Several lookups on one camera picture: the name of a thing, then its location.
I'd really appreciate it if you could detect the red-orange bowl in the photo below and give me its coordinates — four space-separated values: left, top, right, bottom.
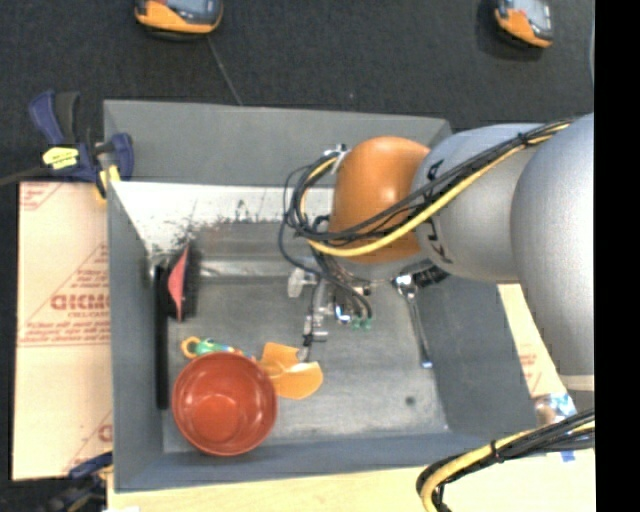
171 351 279 458

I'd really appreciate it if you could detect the grey metal bin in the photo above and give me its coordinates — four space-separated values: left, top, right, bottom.
102 99 540 492

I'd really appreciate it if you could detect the brown cardboard board, red print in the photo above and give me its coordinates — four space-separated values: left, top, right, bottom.
10 180 581 482

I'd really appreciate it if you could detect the green and orange ring toy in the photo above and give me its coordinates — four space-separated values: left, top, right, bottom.
180 335 252 361

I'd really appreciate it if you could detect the black and red long-handled brush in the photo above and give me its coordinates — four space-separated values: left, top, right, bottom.
153 243 204 412

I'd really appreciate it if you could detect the orange plastic scoop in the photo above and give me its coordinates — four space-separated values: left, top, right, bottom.
258 341 325 401

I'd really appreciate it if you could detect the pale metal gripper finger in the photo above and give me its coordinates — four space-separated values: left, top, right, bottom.
299 313 330 362
286 267 320 300

